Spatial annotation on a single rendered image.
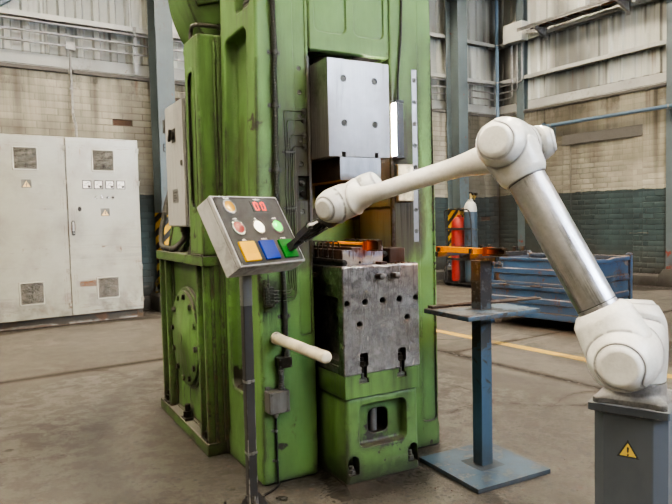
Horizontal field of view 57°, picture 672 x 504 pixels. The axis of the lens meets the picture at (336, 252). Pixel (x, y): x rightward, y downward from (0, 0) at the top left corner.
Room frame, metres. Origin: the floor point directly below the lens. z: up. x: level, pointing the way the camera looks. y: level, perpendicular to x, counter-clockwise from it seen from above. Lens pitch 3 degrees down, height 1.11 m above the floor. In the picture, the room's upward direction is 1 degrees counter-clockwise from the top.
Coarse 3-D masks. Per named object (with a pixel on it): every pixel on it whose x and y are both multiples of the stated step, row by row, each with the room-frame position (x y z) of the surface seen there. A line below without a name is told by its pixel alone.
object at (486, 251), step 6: (438, 246) 2.75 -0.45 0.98; (444, 246) 2.73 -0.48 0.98; (456, 252) 2.63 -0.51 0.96; (462, 252) 2.59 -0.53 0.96; (474, 252) 2.52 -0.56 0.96; (480, 252) 2.49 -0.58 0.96; (486, 252) 2.46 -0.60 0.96; (492, 252) 2.44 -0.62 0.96; (498, 252) 2.41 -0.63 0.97; (504, 252) 2.38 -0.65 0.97
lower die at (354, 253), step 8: (320, 248) 2.79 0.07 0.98; (328, 248) 2.76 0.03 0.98; (336, 248) 2.70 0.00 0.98; (344, 248) 2.64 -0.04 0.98; (352, 248) 2.59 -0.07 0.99; (360, 248) 2.61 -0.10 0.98; (320, 256) 2.73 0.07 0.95; (336, 256) 2.61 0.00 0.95; (344, 256) 2.57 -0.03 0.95; (352, 256) 2.59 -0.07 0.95; (360, 256) 2.61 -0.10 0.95; (368, 256) 2.63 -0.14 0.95; (376, 256) 2.65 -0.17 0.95; (352, 264) 2.59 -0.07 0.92; (360, 264) 2.61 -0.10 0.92
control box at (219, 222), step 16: (208, 208) 2.13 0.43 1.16; (224, 208) 2.14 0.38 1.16; (240, 208) 2.20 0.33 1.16; (256, 208) 2.27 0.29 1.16; (272, 208) 2.34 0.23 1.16; (208, 224) 2.13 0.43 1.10; (224, 224) 2.10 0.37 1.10; (272, 224) 2.28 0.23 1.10; (224, 240) 2.08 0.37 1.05; (240, 240) 2.11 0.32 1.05; (256, 240) 2.17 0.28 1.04; (224, 256) 2.09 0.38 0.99; (240, 256) 2.07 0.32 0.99; (240, 272) 2.09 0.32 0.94; (256, 272) 2.17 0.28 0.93; (272, 272) 2.26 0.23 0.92
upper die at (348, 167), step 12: (312, 168) 2.78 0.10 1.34; (324, 168) 2.68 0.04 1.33; (336, 168) 2.59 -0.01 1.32; (348, 168) 2.58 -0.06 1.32; (360, 168) 2.61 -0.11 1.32; (372, 168) 2.64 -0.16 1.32; (312, 180) 2.79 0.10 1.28; (324, 180) 2.69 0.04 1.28; (336, 180) 2.59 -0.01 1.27; (348, 180) 2.60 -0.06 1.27
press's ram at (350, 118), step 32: (320, 64) 2.59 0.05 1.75; (352, 64) 2.60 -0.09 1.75; (384, 64) 2.68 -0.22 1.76; (320, 96) 2.59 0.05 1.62; (352, 96) 2.60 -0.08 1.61; (384, 96) 2.67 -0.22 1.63; (320, 128) 2.60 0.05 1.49; (352, 128) 2.60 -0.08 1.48; (384, 128) 2.67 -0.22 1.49; (320, 160) 2.70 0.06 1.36
